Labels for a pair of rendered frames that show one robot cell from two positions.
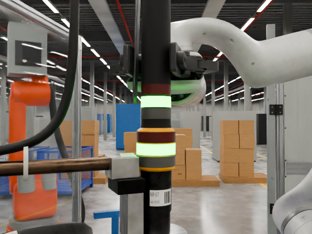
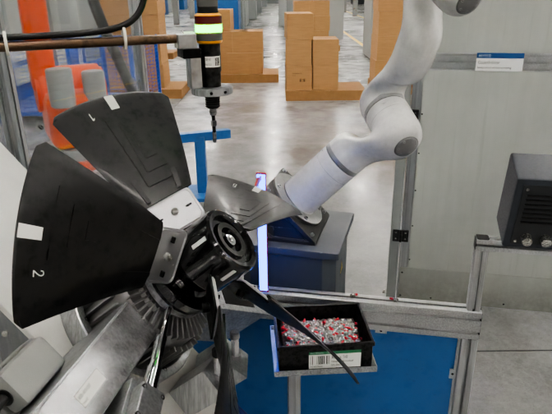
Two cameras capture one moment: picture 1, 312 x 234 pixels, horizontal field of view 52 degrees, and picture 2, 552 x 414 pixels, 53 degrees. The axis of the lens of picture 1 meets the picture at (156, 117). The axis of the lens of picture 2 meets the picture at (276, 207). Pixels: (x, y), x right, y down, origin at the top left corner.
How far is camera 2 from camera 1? 59 cm
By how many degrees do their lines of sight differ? 23
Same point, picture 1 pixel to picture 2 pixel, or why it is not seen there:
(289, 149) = not seen: hidden behind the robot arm
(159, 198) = (211, 62)
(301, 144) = (451, 26)
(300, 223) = (379, 108)
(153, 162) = (205, 37)
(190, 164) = (320, 63)
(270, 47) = not seen: outside the picture
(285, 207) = (370, 94)
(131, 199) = (192, 62)
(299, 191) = (381, 75)
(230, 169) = not seen: hidden behind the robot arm
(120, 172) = (184, 43)
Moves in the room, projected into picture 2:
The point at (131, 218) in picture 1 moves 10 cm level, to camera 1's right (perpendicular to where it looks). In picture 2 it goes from (193, 75) to (255, 74)
